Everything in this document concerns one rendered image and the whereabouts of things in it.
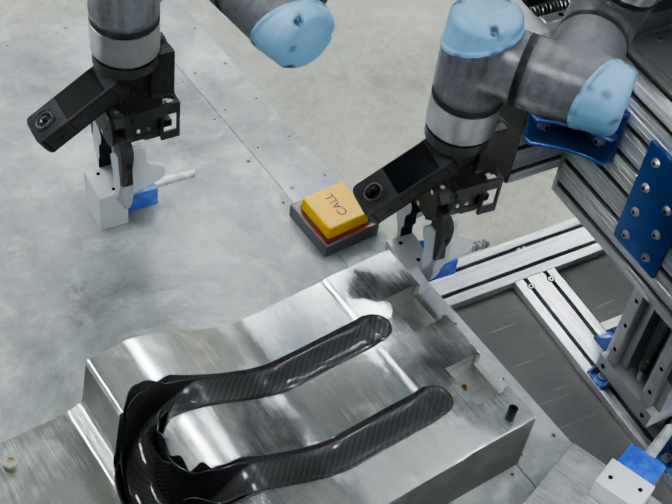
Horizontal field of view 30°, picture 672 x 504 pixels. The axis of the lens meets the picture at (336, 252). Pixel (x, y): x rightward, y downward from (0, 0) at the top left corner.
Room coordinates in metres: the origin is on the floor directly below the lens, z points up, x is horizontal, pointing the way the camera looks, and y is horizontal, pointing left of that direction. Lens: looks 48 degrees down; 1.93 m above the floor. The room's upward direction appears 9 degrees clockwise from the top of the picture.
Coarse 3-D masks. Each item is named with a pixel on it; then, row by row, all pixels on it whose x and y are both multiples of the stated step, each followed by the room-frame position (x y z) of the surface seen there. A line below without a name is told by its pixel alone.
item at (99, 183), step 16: (96, 176) 1.02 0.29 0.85; (112, 176) 1.03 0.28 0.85; (176, 176) 1.07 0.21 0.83; (192, 176) 1.08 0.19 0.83; (96, 192) 1.00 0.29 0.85; (112, 192) 1.00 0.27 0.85; (144, 192) 1.02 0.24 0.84; (96, 208) 1.00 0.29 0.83; (112, 208) 1.00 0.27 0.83; (128, 208) 1.01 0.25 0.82; (112, 224) 1.00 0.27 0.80
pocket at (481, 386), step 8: (464, 360) 0.82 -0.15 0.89; (472, 360) 0.82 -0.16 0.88; (448, 368) 0.80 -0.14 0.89; (456, 368) 0.81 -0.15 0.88; (464, 368) 0.82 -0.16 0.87; (472, 368) 0.82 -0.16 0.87; (480, 368) 0.82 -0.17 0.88; (456, 376) 0.81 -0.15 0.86; (464, 376) 0.81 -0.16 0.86; (472, 376) 0.81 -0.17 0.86; (480, 376) 0.81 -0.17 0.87; (488, 376) 0.81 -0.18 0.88; (472, 384) 0.80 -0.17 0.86; (480, 384) 0.81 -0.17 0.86; (488, 384) 0.80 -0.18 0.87; (496, 384) 0.80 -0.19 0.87; (472, 392) 0.79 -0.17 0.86; (480, 392) 0.80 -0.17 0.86; (488, 392) 0.80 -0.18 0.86; (496, 392) 0.79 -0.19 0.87; (480, 400) 0.78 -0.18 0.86
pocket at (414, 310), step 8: (408, 288) 0.90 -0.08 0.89; (416, 288) 0.90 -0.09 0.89; (392, 296) 0.89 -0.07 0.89; (400, 296) 0.89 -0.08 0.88; (408, 296) 0.90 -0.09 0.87; (416, 296) 0.90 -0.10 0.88; (392, 304) 0.89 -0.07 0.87; (400, 304) 0.90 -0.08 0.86; (408, 304) 0.90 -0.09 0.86; (416, 304) 0.90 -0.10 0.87; (424, 304) 0.89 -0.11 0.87; (400, 312) 0.89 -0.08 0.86; (408, 312) 0.89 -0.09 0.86; (416, 312) 0.89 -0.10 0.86; (424, 312) 0.89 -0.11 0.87; (432, 312) 0.88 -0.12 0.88; (408, 320) 0.88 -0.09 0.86; (416, 320) 0.88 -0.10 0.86; (424, 320) 0.88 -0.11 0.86; (432, 320) 0.88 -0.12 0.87; (416, 328) 0.87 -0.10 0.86
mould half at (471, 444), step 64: (384, 256) 0.94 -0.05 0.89; (256, 320) 0.83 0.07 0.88; (320, 320) 0.84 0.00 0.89; (448, 320) 0.86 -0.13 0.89; (128, 384) 0.68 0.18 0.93; (320, 384) 0.76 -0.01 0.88; (384, 384) 0.77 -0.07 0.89; (448, 384) 0.78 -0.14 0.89; (0, 448) 0.64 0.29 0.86; (64, 448) 0.65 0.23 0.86; (192, 448) 0.62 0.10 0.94; (256, 448) 0.65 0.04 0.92; (448, 448) 0.70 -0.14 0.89; (512, 448) 0.74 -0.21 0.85
